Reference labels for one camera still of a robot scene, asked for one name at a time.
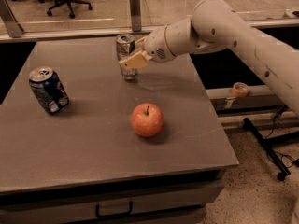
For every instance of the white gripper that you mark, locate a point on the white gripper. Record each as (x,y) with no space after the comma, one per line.
(154,47)

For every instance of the silver redbull can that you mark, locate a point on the silver redbull can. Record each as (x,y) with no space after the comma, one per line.
(125,44)

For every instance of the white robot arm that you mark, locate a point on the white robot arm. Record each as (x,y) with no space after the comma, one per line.
(213,25)

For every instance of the red apple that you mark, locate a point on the red apple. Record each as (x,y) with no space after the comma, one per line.
(147,120)

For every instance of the blue pepsi can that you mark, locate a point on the blue pepsi can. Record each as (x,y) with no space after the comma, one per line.
(48,89)

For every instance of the orange tape roll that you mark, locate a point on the orange tape roll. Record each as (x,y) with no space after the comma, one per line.
(240,89)

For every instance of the black rolling stand base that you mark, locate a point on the black rolling stand base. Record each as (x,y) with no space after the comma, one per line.
(268,142)

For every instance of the grey drawer cabinet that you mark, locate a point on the grey drawer cabinet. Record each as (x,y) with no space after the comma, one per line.
(173,199)

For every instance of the middle metal railing post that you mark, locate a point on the middle metal railing post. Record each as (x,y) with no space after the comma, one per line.
(135,12)

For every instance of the metal railing post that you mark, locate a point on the metal railing post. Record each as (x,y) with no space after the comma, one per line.
(13,28)
(135,12)

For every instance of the left metal railing post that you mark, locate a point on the left metal railing post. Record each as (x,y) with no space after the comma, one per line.
(13,28)

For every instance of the black drawer handle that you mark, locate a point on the black drawer handle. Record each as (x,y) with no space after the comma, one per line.
(113,209)

